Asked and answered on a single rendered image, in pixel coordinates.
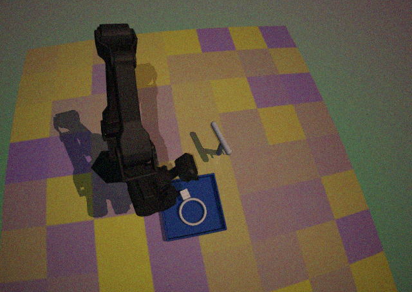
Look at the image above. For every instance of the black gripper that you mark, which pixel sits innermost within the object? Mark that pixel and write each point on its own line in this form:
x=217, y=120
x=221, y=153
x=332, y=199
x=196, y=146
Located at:
x=185, y=169

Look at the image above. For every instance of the grey metal cross-bar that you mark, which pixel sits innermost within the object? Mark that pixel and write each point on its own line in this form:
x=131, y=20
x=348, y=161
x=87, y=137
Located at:
x=223, y=146

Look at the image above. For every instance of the blue tray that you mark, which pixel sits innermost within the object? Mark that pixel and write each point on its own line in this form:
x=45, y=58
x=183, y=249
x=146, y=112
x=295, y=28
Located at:
x=205, y=190

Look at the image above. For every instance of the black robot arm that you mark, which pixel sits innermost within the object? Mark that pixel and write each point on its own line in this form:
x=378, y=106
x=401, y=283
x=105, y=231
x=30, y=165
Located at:
x=129, y=143

